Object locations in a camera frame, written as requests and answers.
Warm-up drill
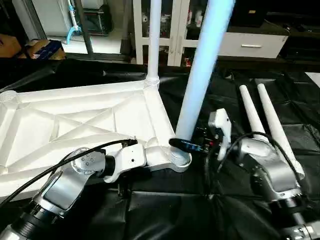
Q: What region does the blue cardboard box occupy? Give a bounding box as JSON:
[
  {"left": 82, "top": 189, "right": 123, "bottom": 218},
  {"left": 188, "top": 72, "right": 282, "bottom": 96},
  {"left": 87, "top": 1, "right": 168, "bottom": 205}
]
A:
[{"left": 24, "top": 39, "right": 66, "bottom": 60}]

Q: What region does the white low drawer unit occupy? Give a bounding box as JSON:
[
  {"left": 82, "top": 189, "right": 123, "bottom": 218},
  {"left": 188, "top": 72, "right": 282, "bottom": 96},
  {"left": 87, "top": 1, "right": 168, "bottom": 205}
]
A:
[{"left": 214, "top": 30, "right": 291, "bottom": 60}]

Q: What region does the white plastic table leg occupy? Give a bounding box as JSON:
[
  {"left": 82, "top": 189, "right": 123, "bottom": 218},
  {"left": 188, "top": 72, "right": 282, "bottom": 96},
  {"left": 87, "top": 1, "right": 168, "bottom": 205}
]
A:
[
  {"left": 238, "top": 84, "right": 271, "bottom": 144},
  {"left": 145, "top": 0, "right": 164, "bottom": 89},
  {"left": 256, "top": 83, "right": 306, "bottom": 180},
  {"left": 169, "top": 0, "right": 236, "bottom": 166}
]

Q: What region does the black work mat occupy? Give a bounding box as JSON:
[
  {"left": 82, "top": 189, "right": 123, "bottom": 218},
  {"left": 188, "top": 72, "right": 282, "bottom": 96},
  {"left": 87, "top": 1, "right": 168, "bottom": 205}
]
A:
[{"left": 0, "top": 57, "right": 320, "bottom": 240}]

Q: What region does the grey metal pole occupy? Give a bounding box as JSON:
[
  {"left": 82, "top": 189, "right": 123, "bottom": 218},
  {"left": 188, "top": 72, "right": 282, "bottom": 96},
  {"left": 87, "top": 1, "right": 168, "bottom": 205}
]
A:
[{"left": 74, "top": 0, "right": 95, "bottom": 55}]

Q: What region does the white plastic table top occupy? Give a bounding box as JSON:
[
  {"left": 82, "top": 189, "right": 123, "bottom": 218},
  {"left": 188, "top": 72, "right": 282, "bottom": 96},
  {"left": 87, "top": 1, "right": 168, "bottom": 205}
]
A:
[{"left": 0, "top": 79, "right": 194, "bottom": 204}]

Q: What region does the white glass-door cabinet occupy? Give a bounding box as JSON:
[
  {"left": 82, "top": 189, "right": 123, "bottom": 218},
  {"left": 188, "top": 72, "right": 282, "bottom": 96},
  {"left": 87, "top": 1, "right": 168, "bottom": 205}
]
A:
[{"left": 132, "top": 0, "right": 236, "bottom": 66}]

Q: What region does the white sheet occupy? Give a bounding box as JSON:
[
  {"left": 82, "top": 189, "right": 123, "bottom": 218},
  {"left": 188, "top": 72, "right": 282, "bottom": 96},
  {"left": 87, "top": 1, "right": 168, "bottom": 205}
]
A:
[{"left": 304, "top": 71, "right": 320, "bottom": 89}]

